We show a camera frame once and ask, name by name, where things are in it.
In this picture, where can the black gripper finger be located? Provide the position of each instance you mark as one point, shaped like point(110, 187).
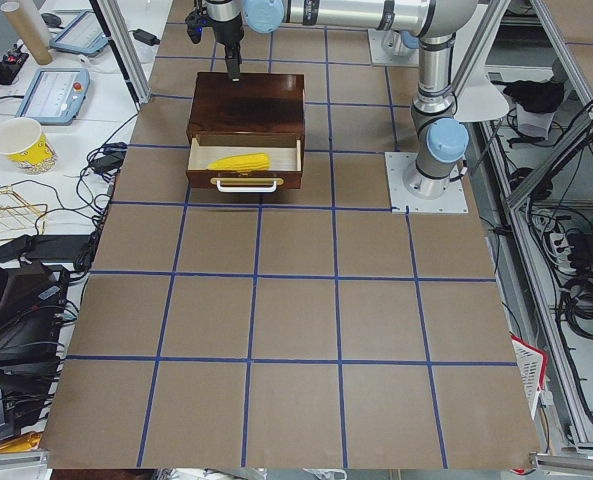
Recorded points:
point(233, 61)

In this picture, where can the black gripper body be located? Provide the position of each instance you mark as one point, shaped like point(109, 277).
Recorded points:
point(230, 31)

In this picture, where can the wooden drawer with white handle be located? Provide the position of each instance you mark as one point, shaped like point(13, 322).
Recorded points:
point(285, 151)

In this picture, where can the yellow corn cob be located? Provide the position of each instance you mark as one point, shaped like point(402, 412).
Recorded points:
point(242, 164)

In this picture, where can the dark wooden drawer cabinet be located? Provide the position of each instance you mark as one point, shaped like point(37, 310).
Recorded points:
point(257, 103)

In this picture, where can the black power adapter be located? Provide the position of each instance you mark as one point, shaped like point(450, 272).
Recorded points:
point(145, 37)

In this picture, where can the blue teach pendant far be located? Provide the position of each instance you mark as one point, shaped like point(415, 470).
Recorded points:
point(83, 35)

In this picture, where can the blue teach pendant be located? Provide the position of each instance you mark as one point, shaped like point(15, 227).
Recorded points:
point(55, 96)
point(83, 35)

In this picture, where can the blue teach pendant near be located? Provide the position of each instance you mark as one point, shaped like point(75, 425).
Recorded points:
point(55, 96)

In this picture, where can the cardboard tube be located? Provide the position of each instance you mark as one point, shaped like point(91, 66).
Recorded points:
point(26, 20)

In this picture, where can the yellow popcorn paper cup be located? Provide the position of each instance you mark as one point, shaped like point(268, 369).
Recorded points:
point(24, 142)

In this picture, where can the white chair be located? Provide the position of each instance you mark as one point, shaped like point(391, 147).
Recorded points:
point(478, 100)

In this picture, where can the black power strip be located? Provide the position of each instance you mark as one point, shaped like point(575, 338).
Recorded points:
point(77, 249)

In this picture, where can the red white plastic basket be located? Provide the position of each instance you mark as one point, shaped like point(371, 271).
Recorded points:
point(532, 363)

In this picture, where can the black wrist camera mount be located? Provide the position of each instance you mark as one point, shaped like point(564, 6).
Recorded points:
point(196, 21)

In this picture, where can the aluminium frame post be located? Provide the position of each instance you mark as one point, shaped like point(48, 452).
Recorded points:
point(114, 26)

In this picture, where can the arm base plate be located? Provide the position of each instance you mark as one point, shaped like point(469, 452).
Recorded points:
point(410, 192)
point(380, 58)

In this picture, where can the gold wire basket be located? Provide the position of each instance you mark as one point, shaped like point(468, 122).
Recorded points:
point(18, 216)

